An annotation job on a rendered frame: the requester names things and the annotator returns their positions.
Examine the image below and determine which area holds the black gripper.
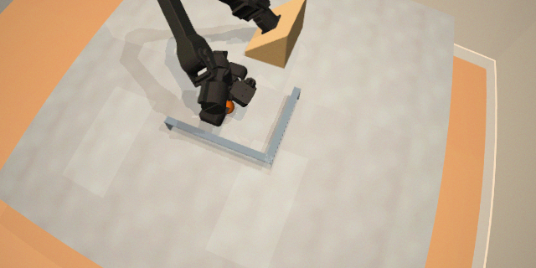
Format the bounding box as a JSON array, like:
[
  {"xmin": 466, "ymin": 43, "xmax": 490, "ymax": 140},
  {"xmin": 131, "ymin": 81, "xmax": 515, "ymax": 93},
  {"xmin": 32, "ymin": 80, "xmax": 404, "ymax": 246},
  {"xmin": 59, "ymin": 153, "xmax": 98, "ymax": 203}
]
[{"xmin": 198, "ymin": 62, "xmax": 247, "ymax": 126}]

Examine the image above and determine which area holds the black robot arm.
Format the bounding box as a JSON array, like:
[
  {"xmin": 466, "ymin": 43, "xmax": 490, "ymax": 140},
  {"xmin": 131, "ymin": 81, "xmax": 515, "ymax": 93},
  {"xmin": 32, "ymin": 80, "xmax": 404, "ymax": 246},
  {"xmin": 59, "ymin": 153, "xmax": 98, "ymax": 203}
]
[{"xmin": 157, "ymin": 0, "xmax": 281, "ymax": 115}]

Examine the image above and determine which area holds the clear l-shaped low wall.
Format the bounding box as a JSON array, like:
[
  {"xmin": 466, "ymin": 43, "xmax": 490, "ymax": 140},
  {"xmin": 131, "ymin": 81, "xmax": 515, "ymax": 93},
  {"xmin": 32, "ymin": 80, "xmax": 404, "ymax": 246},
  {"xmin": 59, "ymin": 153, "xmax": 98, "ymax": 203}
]
[{"xmin": 166, "ymin": 94, "xmax": 300, "ymax": 170}]

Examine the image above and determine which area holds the grey l-shaped low wall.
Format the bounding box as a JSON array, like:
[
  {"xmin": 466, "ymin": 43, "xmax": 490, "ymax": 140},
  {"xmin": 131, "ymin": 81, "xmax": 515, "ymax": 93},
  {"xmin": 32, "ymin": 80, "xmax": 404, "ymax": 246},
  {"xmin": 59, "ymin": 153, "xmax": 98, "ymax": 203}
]
[{"xmin": 164, "ymin": 86, "xmax": 301, "ymax": 165}]

